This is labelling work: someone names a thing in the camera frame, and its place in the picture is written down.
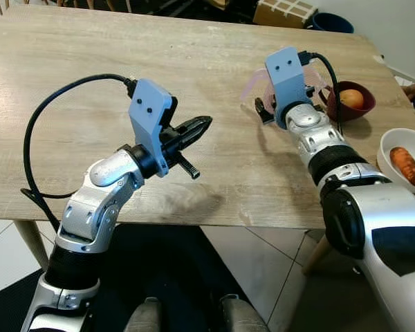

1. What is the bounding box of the pink plastic measuring cup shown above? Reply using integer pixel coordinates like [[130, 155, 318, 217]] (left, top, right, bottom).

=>
[[240, 59, 333, 104]]

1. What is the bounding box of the wooden table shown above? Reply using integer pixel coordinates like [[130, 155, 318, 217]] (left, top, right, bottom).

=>
[[0, 6, 415, 276]]

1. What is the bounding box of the maroon cup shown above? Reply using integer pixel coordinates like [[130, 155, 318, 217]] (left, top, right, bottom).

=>
[[325, 81, 376, 123]]

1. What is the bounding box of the round orange fruit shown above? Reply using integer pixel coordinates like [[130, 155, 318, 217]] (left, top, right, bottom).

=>
[[339, 89, 365, 110]]

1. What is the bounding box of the cardboard box with grid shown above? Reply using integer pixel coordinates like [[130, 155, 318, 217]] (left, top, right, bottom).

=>
[[255, 0, 317, 28]]

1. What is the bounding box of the blue bin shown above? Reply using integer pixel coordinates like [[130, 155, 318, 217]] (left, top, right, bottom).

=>
[[311, 12, 355, 33]]

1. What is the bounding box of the black floor mat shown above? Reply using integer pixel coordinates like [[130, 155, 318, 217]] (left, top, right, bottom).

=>
[[0, 225, 270, 332]]

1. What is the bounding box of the white bowl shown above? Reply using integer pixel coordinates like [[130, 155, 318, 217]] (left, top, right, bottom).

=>
[[378, 128, 415, 194]]

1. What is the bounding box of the orange sweet potato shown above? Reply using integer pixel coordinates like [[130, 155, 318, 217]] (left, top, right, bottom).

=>
[[390, 147, 415, 189]]

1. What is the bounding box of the grey robot left foot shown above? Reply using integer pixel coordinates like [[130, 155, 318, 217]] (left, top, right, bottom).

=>
[[124, 297, 163, 332]]

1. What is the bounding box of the grey robot foot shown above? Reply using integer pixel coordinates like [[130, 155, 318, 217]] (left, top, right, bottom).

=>
[[124, 297, 163, 332], [218, 294, 269, 332]]

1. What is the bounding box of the grey robot right foot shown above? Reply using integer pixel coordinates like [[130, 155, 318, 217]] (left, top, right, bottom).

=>
[[218, 294, 269, 332]]

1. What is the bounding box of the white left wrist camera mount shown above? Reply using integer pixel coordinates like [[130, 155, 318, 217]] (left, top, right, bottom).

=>
[[128, 79, 175, 177]]

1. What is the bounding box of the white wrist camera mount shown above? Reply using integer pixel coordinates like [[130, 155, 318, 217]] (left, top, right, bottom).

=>
[[128, 79, 175, 177], [265, 47, 312, 129]]

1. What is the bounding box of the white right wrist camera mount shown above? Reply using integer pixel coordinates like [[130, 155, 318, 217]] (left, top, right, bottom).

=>
[[265, 47, 312, 129]]

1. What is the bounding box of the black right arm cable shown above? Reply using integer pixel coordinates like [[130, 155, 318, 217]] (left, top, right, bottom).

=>
[[297, 50, 344, 136]]

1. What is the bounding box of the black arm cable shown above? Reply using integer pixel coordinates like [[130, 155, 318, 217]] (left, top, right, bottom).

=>
[[22, 73, 139, 229], [297, 50, 344, 136]]

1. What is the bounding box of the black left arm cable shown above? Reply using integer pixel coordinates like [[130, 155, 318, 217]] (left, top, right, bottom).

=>
[[22, 73, 139, 229]]

